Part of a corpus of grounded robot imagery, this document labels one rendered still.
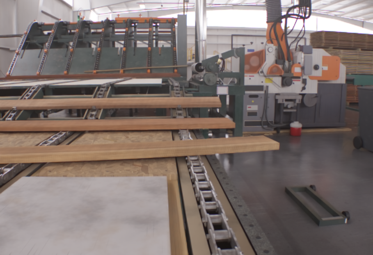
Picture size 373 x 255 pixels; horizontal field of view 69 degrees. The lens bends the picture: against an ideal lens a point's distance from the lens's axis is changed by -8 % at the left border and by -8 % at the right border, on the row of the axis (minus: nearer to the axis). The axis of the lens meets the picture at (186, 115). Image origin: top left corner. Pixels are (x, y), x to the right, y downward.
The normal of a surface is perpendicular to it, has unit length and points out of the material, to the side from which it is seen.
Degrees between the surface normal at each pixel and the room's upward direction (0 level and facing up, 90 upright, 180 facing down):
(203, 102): 22
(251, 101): 90
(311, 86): 90
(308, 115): 90
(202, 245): 0
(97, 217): 0
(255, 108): 90
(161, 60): 46
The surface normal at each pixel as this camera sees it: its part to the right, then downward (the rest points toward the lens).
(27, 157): 0.21, 0.14
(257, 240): 0.00, -0.99
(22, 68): 0.06, -0.57
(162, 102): 0.03, -0.86
